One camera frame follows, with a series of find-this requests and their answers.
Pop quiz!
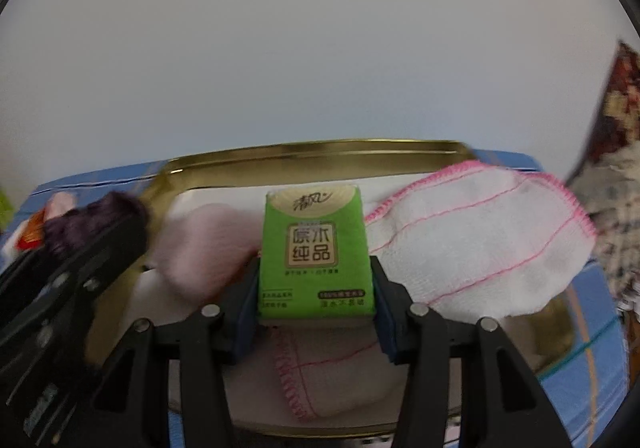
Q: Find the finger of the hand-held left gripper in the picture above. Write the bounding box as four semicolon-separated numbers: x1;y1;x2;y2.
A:
0;215;150;359

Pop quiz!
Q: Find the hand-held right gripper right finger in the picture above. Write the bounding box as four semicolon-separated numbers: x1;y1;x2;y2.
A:
369;255;558;448

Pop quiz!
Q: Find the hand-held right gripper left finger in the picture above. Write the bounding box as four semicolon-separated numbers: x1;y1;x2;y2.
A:
90;255;263;448

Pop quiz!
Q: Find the purple scrunchie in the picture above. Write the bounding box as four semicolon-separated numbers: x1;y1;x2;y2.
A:
42;192;151;259

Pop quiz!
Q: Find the pale pink cloth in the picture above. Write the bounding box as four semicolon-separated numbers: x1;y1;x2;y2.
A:
45;193;81;220

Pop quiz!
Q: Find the white cloth with pink trim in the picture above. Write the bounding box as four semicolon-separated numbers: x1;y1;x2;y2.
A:
364;161;598;321
227;323;408;421

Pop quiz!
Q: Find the red pouch with gold pattern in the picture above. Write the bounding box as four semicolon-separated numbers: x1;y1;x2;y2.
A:
17;211;51;251

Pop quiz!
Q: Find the pink fluffy cloth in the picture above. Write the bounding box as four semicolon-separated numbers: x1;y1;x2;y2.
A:
150;205;263;299

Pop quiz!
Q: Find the green tissue pack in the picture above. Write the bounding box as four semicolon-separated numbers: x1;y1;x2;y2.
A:
257;185;377;321

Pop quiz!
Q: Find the gold tin box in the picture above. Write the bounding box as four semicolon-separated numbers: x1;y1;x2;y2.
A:
135;138;576;439

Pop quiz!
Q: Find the blue plaid blanket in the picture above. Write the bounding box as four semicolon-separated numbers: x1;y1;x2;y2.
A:
0;148;640;448

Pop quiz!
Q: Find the patterned quilt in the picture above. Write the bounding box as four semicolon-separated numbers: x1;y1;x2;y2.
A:
565;41;640;314

